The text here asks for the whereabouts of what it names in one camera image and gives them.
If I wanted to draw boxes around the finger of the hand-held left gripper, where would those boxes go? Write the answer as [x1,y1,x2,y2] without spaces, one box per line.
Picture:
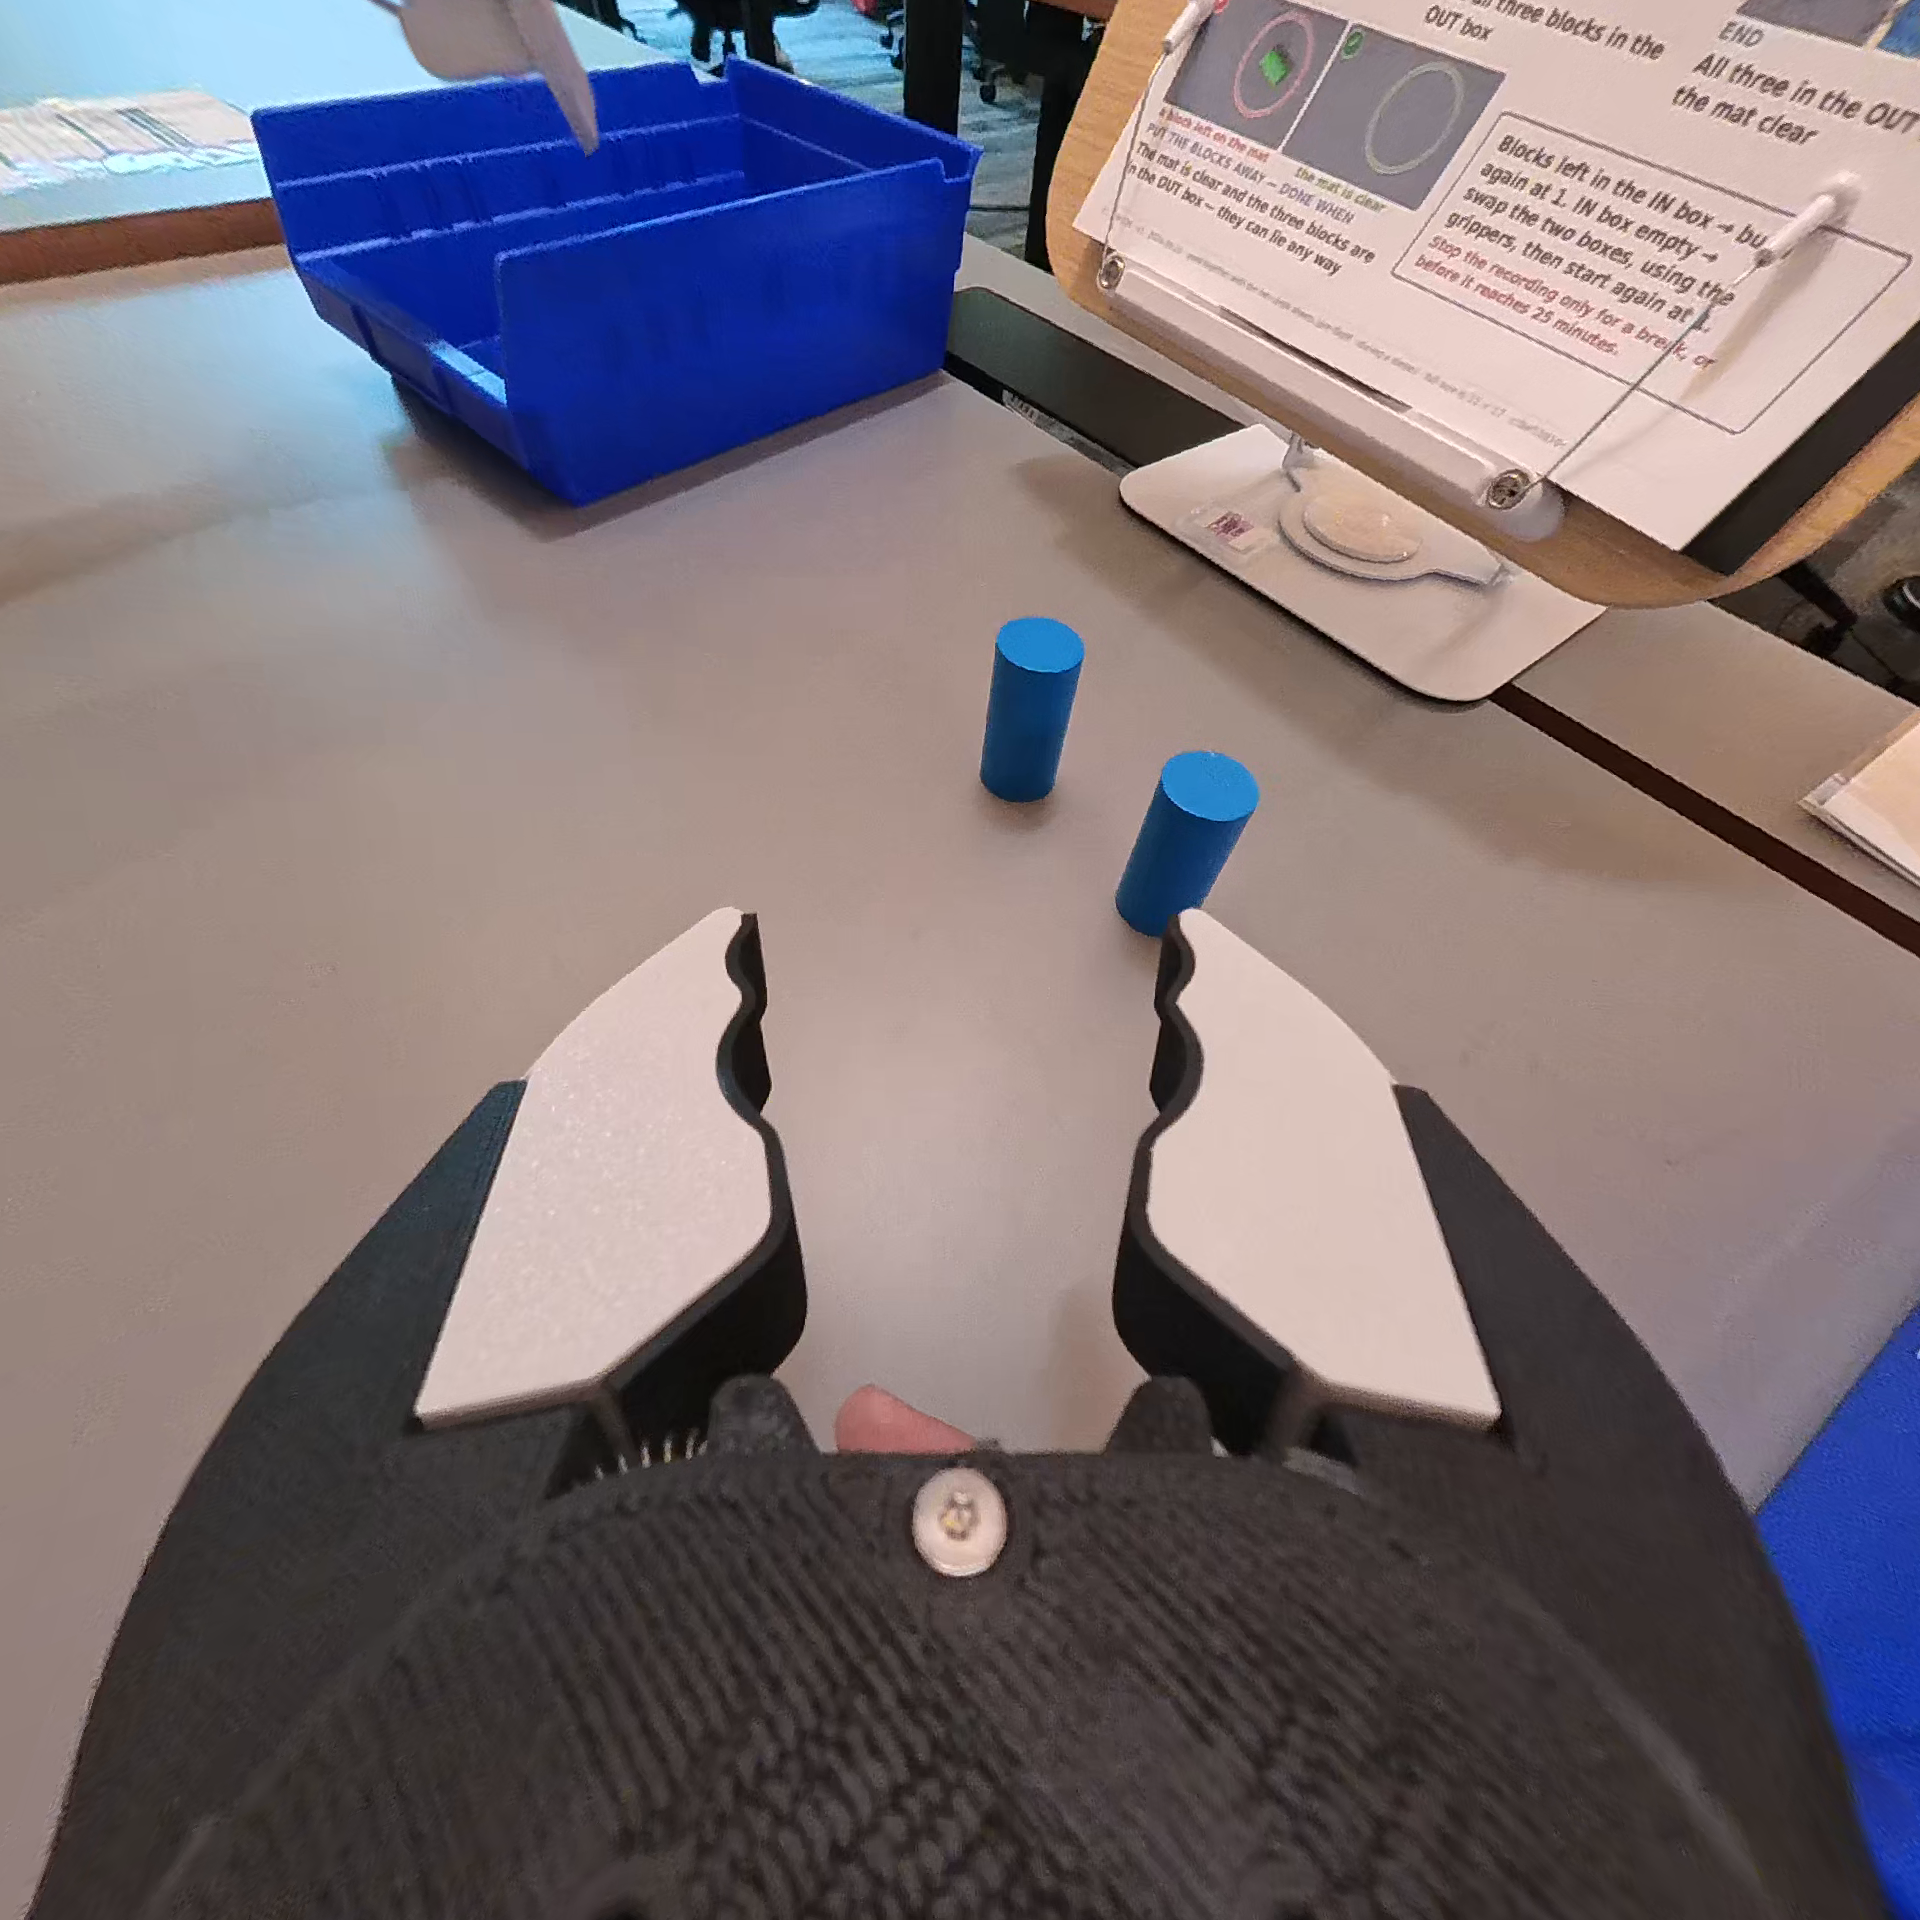
[502,0,602,153]
[374,0,522,80]

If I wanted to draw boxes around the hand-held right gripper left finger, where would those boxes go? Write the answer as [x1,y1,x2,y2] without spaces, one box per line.
[413,905,811,1455]

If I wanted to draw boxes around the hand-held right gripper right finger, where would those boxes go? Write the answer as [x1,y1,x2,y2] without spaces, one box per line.
[1113,905,1503,1459]

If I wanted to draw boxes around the blue plastic bin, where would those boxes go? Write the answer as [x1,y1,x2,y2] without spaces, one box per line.
[1754,1303,1920,1884]
[251,57,985,509]

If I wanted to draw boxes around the blue wooden cylinder block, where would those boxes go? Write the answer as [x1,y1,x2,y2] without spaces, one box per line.
[1115,751,1262,941]
[978,617,1087,805]

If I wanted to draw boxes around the black office chair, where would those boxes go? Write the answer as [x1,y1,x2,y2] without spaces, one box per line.
[661,0,830,71]

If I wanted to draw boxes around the laminated paper sheet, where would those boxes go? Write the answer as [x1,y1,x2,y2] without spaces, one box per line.
[0,92,261,199]

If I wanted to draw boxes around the black pole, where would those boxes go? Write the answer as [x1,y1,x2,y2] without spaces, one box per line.
[1026,0,1117,272]

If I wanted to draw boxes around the wooden board document stand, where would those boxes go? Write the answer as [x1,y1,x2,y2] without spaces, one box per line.
[1044,0,1920,705]

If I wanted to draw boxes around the stack of paper sheets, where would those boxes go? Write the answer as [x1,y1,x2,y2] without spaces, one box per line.
[1800,713,1920,890]

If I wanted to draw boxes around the printed instruction sheet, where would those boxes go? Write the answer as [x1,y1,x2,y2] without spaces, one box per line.
[1073,0,1920,550]

